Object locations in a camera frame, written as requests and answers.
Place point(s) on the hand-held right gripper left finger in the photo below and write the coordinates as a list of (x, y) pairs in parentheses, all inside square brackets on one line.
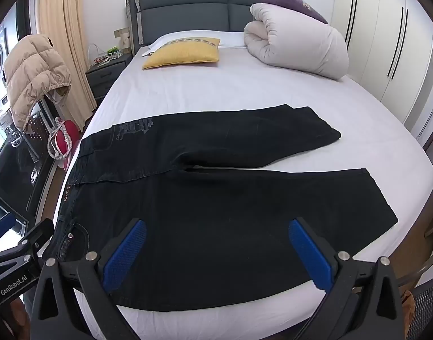
[(126, 255)]

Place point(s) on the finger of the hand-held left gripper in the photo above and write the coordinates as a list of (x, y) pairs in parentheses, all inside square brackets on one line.
[(2, 224), (35, 235)]

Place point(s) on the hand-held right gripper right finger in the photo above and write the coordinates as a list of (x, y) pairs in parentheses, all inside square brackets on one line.
[(310, 255)]

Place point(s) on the black denim pants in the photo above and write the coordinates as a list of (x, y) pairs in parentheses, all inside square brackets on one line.
[(202, 219)]

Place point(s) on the dark glossy cabinet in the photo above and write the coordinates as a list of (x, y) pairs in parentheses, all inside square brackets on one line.
[(14, 173)]

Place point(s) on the red bag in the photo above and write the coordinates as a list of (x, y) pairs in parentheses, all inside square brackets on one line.
[(69, 138)]

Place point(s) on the metal mesh chair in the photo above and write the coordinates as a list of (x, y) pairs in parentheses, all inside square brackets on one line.
[(428, 304)]

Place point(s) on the beige puffer jacket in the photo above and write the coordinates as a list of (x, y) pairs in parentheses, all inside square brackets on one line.
[(32, 71)]

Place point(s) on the dark grey nightstand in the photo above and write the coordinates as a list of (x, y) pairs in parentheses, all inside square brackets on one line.
[(103, 78)]

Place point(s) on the bed with white sheet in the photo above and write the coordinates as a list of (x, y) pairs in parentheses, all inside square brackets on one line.
[(220, 85)]

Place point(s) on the yellow pillow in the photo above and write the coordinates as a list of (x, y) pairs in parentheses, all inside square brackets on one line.
[(184, 55)]

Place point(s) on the beige curtain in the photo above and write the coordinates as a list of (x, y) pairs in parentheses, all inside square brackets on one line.
[(64, 24)]

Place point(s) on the beige pillow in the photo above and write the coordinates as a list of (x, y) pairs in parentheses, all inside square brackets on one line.
[(294, 42)]

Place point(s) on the beige bedside box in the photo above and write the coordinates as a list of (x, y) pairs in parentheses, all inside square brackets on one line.
[(122, 40)]

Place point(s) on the white wardrobe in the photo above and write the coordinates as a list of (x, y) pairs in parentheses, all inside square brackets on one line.
[(372, 42)]

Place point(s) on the white pillow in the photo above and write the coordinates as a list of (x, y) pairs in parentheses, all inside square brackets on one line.
[(232, 39)]

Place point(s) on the grey padded headboard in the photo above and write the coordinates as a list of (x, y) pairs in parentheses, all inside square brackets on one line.
[(188, 14)]

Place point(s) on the purple pillow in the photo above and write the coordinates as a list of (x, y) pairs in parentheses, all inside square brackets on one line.
[(290, 1)]

